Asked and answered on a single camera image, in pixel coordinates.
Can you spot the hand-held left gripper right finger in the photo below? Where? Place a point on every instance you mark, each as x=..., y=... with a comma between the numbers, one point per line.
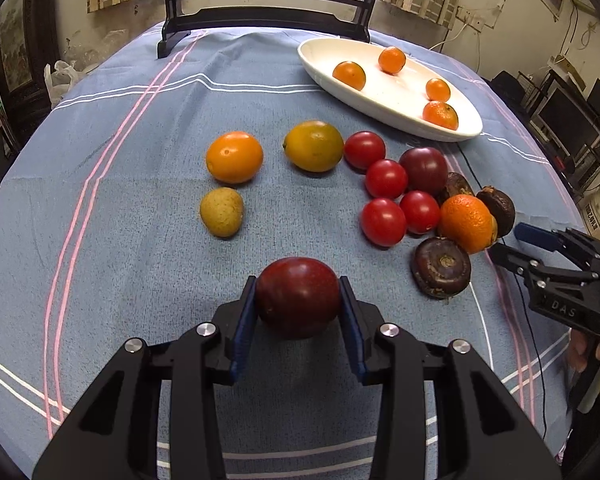
x=352, y=325

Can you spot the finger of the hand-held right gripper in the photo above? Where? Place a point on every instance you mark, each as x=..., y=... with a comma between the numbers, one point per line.
x=510, y=259
x=532, y=235

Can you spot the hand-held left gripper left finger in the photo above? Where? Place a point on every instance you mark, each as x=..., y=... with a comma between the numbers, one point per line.
x=245, y=320

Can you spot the dark brown water chestnut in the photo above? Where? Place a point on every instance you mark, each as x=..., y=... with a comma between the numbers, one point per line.
x=498, y=209
x=457, y=185
x=440, y=267

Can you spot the orange mandarin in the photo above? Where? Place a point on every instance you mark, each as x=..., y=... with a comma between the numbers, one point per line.
x=437, y=89
x=440, y=114
x=466, y=223
x=349, y=75
x=392, y=59

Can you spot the dark red plum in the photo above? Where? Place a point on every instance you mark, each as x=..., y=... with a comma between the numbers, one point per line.
x=297, y=297
x=423, y=170

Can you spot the small yellow-brown fruit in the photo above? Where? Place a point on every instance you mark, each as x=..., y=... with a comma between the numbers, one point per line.
x=221, y=211

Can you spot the red tomato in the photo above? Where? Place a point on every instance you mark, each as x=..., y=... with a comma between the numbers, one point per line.
x=386, y=178
x=364, y=149
x=420, y=212
x=383, y=221

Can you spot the large orange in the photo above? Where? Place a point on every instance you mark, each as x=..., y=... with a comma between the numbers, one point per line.
x=234, y=156

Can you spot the white oval plate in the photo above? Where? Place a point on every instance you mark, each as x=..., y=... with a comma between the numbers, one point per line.
x=395, y=105

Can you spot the person's right forearm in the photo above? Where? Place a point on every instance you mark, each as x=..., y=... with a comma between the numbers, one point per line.
x=577, y=440

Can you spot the person's right hand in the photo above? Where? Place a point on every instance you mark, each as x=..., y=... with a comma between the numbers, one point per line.
x=576, y=355

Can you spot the white bucket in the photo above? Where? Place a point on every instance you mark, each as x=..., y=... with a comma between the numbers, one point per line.
x=595, y=215

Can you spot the computer monitor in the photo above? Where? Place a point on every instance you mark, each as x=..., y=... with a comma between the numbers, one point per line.
x=565, y=120

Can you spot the black bag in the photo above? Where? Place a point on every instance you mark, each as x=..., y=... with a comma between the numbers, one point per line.
x=507, y=87

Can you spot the yellow-green orange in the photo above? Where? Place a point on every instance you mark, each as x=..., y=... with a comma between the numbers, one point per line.
x=313, y=145

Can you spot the black framed round painted screen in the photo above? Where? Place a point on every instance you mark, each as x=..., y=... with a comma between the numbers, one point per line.
x=280, y=22

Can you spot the white plastic bag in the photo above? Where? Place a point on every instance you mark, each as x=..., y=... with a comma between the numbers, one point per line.
x=62, y=80

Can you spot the dark framed picture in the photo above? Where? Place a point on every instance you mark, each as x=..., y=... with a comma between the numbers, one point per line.
x=17, y=45

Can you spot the white wall socket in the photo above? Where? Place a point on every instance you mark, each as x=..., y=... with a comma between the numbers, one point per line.
x=470, y=17

